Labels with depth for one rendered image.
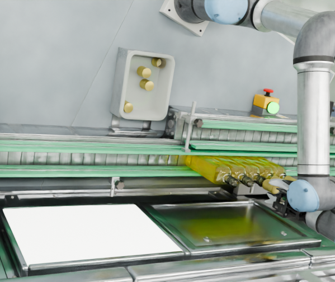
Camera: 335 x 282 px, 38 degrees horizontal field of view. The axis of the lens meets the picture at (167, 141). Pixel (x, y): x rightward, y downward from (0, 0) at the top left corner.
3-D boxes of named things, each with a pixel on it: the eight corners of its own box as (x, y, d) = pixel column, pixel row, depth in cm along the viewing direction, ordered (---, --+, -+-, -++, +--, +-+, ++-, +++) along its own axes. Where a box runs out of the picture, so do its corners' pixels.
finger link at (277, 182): (261, 172, 150) (279, 187, 143) (276, 172, 153) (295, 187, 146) (258, 181, 151) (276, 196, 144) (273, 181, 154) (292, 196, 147)
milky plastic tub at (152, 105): (109, 112, 168) (119, 118, 160) (118, 46, 162) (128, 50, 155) (155, 115, 176) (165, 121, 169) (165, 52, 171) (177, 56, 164)
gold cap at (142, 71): (137, 65, 166) (142, 67, 162) (146, 66, 167) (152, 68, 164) (136, 75, 167) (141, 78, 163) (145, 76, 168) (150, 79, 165)
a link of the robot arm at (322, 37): (314, -1, 112) (314, 216, 111) (348, 6, 117) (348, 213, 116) (279, 11, 122) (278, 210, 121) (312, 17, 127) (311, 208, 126)
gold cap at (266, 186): (261, 189, 156) (269, 194, 152) (263, 178, 155) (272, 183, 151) (269, 189, 157) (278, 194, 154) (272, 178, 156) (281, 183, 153)
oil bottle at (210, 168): (184, 164, 173) (217, 187, 155) (187, 149, 171) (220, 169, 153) (198, 164, 175) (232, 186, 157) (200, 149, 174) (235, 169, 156)
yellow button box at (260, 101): (250, 111, 196) (262, 115, 190) (254, 92, 194) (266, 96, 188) (264, 112, 199) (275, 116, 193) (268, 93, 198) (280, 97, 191)
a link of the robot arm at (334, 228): (373, 221, 123) (365, 252, 125) (340, 204, 132) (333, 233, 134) (352, 223, 119) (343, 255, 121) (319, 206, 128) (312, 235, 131)
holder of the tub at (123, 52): (107, 127, 169) (116, 133, 163) (118, 47, 163) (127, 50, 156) (151, 129, 178) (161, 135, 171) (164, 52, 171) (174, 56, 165)
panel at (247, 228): (-5, 216, 136) (20, 280, 107) (-5, 206, 135) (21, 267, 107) (253, 205, 180) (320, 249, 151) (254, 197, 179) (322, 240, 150)
